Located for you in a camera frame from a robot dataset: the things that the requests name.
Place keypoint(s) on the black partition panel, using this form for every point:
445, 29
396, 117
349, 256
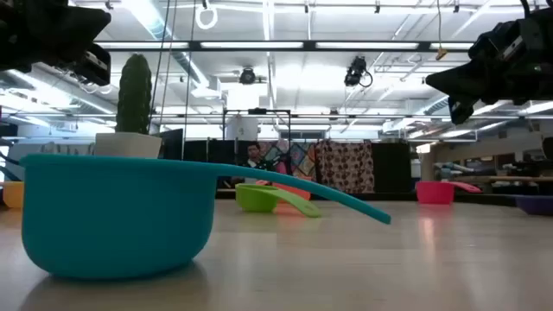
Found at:
196, 151
391, 166

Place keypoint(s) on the black monitor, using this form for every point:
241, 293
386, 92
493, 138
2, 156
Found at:
173, 144

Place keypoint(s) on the red measuring cup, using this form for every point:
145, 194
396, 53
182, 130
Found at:
434, 193

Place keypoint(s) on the yellow hanging hook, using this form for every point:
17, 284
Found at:
441, 54

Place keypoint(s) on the green measuring cup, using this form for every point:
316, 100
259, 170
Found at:
255, 198

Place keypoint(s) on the green cactus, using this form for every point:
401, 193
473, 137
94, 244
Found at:
134, 93

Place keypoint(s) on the wooden workbench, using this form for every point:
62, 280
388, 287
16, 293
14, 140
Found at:
475, 151

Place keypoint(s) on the yellow measuring cup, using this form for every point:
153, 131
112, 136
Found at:
13, 194

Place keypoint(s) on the small purple measuring cup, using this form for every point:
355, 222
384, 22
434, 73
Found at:
535, 205

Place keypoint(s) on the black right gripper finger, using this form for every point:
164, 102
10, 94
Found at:
461, 110
462, 82

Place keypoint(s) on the black ceiling spotlight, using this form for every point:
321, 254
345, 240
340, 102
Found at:
356, 71
247, 76

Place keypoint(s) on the colourful patchwork cloth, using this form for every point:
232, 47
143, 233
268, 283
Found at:
302, 162

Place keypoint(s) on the teal measuring cup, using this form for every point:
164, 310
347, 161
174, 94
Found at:
116, 216

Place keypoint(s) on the person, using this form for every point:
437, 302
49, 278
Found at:
254, 155

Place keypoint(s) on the grey patterned cloth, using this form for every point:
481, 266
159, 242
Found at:
56, 149

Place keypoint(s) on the black aluminium table frame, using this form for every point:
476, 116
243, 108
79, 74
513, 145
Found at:
380, 196

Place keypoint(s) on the brown dotted cloth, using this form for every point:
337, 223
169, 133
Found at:
345, 166

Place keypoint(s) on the orange measuring cup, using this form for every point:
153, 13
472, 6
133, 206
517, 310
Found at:
304, 195

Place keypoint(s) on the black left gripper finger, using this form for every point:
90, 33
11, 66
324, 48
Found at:
95, 65

